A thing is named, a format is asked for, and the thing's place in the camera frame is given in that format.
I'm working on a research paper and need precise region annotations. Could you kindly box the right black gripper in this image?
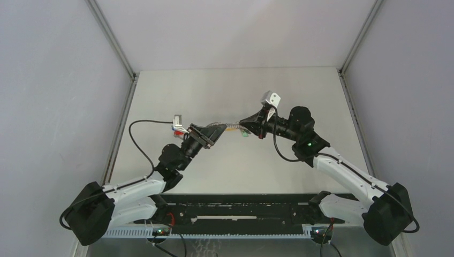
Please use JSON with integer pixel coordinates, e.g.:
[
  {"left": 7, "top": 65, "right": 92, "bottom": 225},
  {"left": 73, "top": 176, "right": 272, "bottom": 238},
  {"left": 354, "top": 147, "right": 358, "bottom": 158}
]
[{"left": 239, "top": 105, "right": 300, "bottom": 142}]

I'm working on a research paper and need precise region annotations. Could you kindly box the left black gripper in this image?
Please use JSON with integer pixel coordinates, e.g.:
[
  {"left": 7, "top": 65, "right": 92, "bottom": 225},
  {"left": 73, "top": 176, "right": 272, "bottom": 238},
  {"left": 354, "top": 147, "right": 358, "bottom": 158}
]
[{"left": 177, "top": 124, "right": 225, "bottom": 171}]

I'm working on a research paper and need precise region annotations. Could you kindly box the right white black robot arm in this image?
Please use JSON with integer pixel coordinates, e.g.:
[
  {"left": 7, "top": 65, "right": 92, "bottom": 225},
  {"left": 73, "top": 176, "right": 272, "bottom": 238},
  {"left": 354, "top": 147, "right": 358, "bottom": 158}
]
[{"left": 239, "top": 104, "right": 420, "bottom": 246}]

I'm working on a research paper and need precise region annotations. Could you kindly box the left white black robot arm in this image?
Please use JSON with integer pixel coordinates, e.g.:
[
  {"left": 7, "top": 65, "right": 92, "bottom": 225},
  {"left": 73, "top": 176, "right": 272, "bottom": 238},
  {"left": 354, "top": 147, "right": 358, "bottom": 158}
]
[{"left": 59, "top": 124, "right": 227, "bottom": 246}]

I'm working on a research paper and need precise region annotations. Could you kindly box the red capped key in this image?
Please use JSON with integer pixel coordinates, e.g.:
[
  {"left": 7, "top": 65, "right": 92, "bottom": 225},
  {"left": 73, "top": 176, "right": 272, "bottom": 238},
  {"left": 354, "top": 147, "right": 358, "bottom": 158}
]
[{"left": 173, "top": 130, "right": 185, "bottom": 136}]

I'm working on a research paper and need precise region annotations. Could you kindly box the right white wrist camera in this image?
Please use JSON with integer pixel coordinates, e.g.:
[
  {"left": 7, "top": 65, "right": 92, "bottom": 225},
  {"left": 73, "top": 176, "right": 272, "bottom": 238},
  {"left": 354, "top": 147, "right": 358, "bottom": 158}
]
[{"left": 260, "top": 90, "right": 281, "bottom": 120}]

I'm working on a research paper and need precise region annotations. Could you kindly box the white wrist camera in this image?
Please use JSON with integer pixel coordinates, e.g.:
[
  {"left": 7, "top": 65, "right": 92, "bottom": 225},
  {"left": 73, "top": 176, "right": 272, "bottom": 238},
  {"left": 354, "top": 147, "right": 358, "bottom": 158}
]
[
  {"left": 172, "top": 115, "right": 189, "bottom": 134},
  {"left": 260, "top": 90, "right": 281, "bottom": 120}
]

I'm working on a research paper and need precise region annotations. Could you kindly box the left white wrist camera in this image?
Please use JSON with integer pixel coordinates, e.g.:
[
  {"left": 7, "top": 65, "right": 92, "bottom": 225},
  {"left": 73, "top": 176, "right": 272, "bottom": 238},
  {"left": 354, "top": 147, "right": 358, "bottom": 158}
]
[{"left": 172, "top": 115, "right": 189, "bottom": 134}]

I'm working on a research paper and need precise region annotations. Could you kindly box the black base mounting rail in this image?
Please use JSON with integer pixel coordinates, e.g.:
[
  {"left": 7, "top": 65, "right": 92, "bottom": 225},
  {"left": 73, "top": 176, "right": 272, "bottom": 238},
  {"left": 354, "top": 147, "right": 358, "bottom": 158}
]
[{"left": 147, "top": 193, "right": 343, "bottom": 232}]

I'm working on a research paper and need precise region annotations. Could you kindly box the right aluminium frame post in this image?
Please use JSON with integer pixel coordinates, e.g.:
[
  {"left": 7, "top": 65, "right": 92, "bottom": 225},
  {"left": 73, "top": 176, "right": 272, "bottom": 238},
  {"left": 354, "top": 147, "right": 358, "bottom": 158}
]
[{"left": 337, "top": 1, "right": 386, "bottom": 175}]

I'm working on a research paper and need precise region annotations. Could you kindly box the aluminium frame post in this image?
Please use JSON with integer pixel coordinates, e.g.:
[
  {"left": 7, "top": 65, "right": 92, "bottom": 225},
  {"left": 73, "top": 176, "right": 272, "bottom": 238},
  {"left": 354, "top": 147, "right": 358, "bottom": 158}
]
[
  {"left": 337, "top": 1, "right": 386, "bottom": 175},
  {"left": 86, "top": 0, "right": 137, "bottom": 184}
]

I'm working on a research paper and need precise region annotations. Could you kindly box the white slotted cable duct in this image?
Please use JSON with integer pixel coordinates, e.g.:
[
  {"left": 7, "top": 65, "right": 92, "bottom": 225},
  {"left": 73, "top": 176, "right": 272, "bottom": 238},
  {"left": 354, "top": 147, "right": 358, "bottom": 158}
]
[{"left": 102, "top": 225, "right": 312, "bottom": 239}]

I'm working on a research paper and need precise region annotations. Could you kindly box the left aluminium frame post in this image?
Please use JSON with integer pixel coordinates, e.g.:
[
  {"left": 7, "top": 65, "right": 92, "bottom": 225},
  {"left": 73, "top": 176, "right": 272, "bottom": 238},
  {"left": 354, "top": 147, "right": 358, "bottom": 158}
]
[{"left": 86, "top": 0, "right": 137, "bottom": 184}]

